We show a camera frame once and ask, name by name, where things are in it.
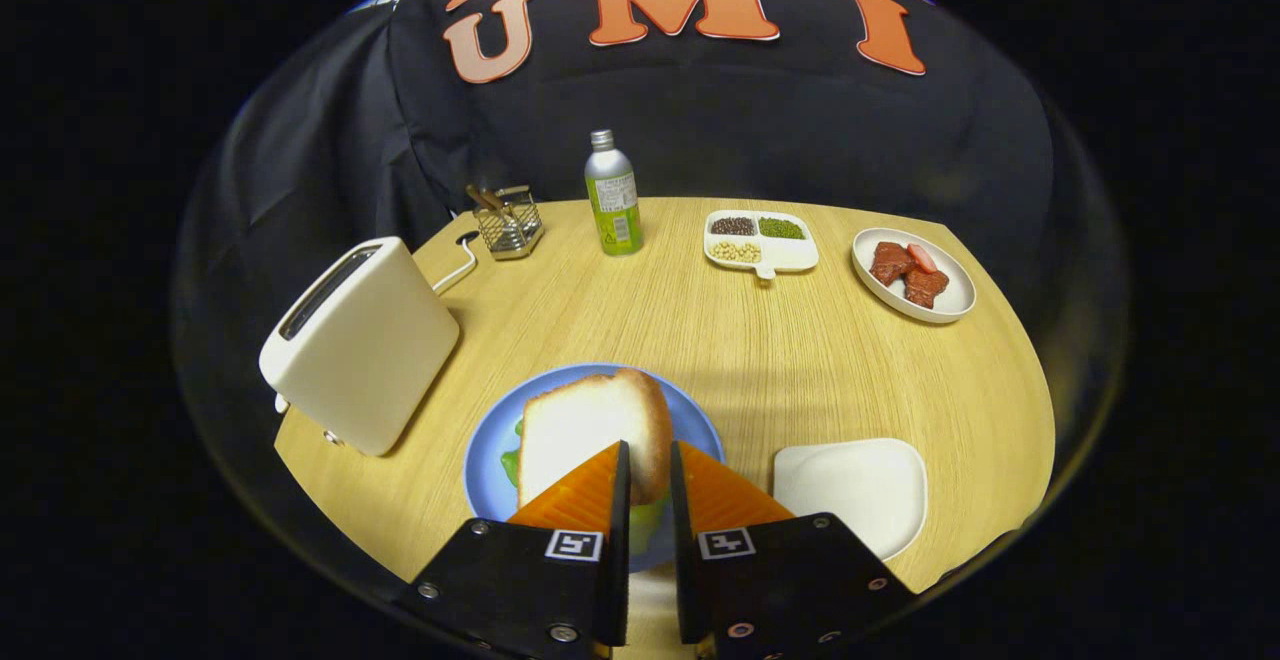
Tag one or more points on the black backdrop cloth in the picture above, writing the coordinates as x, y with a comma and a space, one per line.
750, 120

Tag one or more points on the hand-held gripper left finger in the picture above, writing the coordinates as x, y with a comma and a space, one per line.
621, 500

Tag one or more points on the blue round plate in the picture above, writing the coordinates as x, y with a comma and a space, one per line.
490, 495

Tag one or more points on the white square plate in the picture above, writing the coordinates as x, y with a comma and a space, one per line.
850, 495

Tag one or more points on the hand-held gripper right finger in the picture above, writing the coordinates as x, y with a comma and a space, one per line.
680, 500

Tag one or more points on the green lettuce leaf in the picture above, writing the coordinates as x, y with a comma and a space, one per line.
645, 530

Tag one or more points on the white toaster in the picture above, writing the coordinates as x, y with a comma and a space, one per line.
370, 360

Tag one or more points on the pile of green beans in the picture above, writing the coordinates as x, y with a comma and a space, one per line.
781, 228

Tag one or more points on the pile of dark red beans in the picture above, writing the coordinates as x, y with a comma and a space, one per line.
732, 226

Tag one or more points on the white oval plate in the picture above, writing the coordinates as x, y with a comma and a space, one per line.
955, 295

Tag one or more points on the red tomato slice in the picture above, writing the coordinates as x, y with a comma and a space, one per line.
922, 258

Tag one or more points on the silver bottle with green label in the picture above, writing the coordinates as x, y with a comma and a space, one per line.
615, 205

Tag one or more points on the white divided dish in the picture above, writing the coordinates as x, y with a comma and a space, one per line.
790, 253

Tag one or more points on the pile of pale soybeans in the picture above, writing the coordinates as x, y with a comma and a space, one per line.
735, 252

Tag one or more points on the round-topped bread slice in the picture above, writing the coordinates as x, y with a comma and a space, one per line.
585, 430

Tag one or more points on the brown meat piece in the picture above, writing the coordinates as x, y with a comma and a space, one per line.
890, 263
925, 288

